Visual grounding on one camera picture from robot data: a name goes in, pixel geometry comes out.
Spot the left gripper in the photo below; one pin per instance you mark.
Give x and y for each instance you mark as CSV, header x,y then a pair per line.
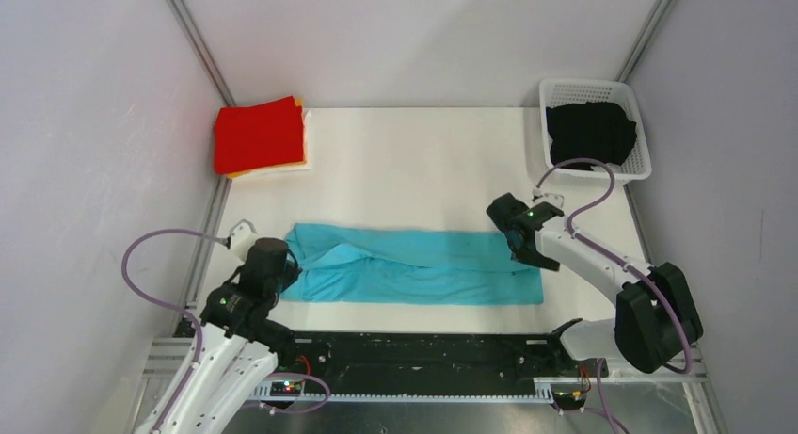
x,y
292,272

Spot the cyan t-shirt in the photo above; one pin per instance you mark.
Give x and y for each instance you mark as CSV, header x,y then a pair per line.
x,y
343,264

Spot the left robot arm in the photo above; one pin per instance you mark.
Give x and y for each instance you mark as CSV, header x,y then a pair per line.
x,y
236,345

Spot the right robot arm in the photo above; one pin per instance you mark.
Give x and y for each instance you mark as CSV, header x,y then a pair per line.
x,y
655,318

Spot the left controller board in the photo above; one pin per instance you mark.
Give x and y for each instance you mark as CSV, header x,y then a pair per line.
x,y
286,388

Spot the controller board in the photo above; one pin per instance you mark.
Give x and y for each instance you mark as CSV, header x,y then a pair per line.
x,y
569,400
286,388

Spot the black t-shirt in basket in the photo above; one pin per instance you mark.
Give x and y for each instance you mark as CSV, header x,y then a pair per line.
x,y
601,131

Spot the folded red t-shirt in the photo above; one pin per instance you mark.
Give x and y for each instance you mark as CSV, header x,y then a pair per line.
x,y
259,135

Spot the white plastic basket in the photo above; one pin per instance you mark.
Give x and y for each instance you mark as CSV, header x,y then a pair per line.
x,y
557,91

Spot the folded white t-shirt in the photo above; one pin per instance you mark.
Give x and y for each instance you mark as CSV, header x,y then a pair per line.
x,y
302,165

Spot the folded orange t-shirt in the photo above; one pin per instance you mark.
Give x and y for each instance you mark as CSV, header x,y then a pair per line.
x,y
262,169

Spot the right controller board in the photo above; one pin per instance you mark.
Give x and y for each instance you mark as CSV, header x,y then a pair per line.
x,y
569,400

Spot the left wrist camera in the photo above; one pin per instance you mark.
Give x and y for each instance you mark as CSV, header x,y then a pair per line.
x,y
242,234

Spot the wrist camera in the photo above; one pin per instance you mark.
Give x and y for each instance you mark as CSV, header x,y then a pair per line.
x,y
555,200
242,234

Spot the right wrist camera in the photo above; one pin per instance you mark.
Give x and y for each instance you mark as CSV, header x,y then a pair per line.
x,y
555,200

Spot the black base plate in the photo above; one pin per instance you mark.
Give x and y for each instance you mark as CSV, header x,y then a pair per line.
x,y
389,364

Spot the aluminium frame rail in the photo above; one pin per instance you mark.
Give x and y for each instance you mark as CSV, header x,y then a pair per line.
x,y
694,386

